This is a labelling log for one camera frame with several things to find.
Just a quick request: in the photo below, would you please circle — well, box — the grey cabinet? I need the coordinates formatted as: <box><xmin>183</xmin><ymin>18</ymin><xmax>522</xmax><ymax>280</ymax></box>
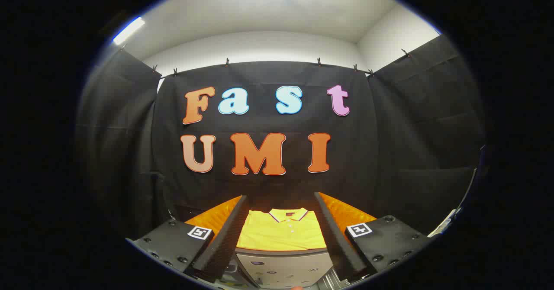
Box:
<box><xmin>235</xmin><ymin>248</ymin><xmax>335</xmax><ymax>288</ymax></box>

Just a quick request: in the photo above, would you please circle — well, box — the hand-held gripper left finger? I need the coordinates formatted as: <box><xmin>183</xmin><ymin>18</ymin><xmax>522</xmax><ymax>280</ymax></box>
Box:
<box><xmin>126</xmin><ymin>195</ymin><xmax>250</xmax><ymax>283</ymax></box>

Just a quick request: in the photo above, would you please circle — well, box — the white flat panel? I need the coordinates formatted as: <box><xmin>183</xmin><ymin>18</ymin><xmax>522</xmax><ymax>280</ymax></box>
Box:
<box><xmin>428</xmin><ymin>209</ymin><xmax>462</xmax><ymax>238</ymax></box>

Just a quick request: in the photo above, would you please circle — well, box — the ceiling tube light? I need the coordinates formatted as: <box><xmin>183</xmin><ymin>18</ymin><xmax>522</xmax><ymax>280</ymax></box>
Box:
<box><xmin>113</xmin><ymin>16</ymin><xmax>145</xmax><ymax>46</ymax></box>

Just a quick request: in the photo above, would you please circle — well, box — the row of black clips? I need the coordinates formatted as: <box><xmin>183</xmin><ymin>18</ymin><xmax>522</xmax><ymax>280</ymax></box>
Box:
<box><xmin>151</xmin><ymin>48</ymin><xmax>411</xmax><ymax>77</ymax></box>

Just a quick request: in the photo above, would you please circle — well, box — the grey washing machine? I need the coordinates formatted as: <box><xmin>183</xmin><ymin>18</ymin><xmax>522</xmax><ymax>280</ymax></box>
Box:
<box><xmin>221</xmin><ymin>258</ymin><xmax>247</xmax><ymax>287</ymax></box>

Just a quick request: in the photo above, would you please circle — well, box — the yellow polo shirt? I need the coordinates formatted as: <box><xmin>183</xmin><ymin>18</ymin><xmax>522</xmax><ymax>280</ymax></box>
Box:
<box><xmin>236</xmin><ymin>208</ymin><xmax>327</xmax><ymax>251</ymax></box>

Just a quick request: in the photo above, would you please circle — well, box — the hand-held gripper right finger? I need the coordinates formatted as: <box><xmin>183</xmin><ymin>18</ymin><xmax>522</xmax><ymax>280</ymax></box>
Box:
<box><xmin>314</xmin><ymin>191</ymin><xmax>434</xmax><ymax>283</ymax></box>

